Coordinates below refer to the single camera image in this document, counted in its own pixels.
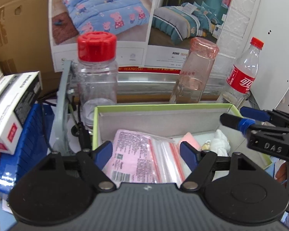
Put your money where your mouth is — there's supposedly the pink packaged cloth pack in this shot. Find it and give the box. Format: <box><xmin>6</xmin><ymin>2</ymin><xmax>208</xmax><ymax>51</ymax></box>
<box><xmin>103</xmin><ymin>129</ymin><xmax>160</xmax><ymax>187</ymax></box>

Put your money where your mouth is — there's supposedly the clear zip bag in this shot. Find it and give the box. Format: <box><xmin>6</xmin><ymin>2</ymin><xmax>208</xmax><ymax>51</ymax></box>
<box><xmin>149</xmin><ymin>135</ymin><xmax>186</xmax><ymax>187</ymax></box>

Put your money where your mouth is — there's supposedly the white rolled cloth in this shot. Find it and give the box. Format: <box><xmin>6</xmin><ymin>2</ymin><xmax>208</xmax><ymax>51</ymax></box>
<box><xmin>209</xmin><ymin>129</ymin><xmax>231</xmax><ymax>157</ymax></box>

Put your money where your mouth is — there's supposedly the coca cola bottle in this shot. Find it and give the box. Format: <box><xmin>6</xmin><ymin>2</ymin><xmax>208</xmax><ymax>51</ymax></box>
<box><xmin>217</xmin><ymin>37</ymin><xmax>264</xmax><ymax>108</ymax></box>

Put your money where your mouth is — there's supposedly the green cardboard box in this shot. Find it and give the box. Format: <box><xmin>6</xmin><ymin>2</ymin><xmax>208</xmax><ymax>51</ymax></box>
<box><xmin>92</xmin><ymin>102</ymin><xmax>273</xmax><ymax>183</ymax></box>

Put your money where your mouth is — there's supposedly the blue metal machine box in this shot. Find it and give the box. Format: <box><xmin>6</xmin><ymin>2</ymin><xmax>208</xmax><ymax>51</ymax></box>
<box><xmin>0</xmin><ymin>104</ymin><xmax>55</xmax><ymax>194</ymax></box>

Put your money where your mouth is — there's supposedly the pink glass bottle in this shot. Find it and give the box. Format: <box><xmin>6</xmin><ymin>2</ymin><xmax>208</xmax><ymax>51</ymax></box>
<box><xmin>170</xmin><ymin>37</ymin><xmax>219</xmax><ymax>104</ymax></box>

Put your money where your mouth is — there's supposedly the clear jar red lid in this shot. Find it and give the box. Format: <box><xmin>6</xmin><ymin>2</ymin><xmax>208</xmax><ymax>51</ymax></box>
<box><xmin>76</xmin><ymin>31</ymin><xmax>118</xmax><ymax>130</ymax></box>

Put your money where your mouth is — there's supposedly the white red black carton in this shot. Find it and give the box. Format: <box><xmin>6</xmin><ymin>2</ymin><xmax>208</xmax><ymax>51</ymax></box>
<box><xmin>0</xmin><ymin>71</ymin><xmax>43</xmax><ymax>155</ymax></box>

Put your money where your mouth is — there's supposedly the bedding poster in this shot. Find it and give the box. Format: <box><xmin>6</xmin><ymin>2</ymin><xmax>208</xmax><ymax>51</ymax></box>
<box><xmin>48</xmin><ymin>0</ymin><xmax>232</xmax><ymax>72</ymax></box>

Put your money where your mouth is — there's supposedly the brown cardboard box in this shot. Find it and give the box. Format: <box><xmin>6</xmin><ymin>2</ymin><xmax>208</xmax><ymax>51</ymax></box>
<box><xmin>0</xmin><ymin>0</ymin><xmax>61</xmax><ymax>93</ymax></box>

